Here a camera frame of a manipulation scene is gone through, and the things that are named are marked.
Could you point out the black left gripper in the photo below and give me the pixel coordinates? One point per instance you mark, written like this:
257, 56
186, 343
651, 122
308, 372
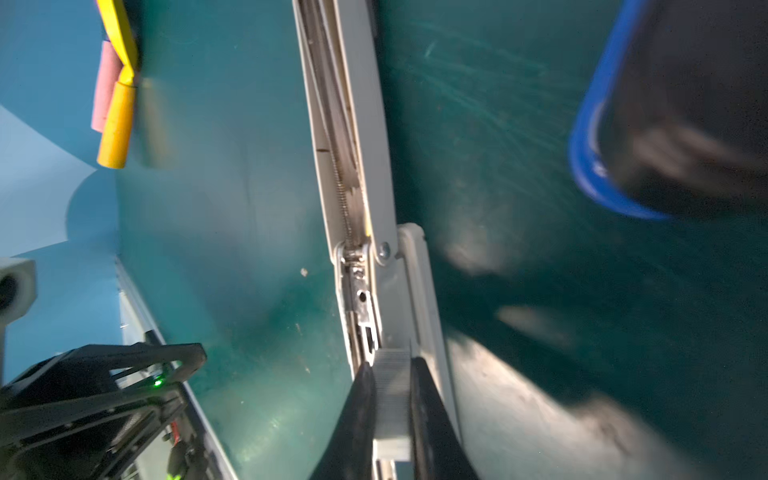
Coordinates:
68, 418

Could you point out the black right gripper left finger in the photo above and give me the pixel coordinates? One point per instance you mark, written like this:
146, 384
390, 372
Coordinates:
349, 453

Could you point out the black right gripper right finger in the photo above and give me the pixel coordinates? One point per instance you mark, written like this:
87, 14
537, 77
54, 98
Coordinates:
436, 451

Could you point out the long metal stapler magazine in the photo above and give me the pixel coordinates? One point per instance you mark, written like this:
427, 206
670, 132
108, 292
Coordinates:
382, 273

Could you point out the silver staple strip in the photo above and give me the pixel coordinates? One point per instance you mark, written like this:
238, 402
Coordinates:
392, 435

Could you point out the yellow spatula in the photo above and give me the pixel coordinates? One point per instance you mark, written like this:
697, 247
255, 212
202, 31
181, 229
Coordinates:
115, 141

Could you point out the front aluminium base frame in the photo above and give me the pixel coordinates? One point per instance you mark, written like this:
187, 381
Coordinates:
187, 447

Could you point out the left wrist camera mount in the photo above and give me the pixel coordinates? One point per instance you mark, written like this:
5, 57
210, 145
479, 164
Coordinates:
18, 288

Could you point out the purple spatula pink handle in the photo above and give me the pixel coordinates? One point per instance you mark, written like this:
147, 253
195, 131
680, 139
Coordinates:
108, 73

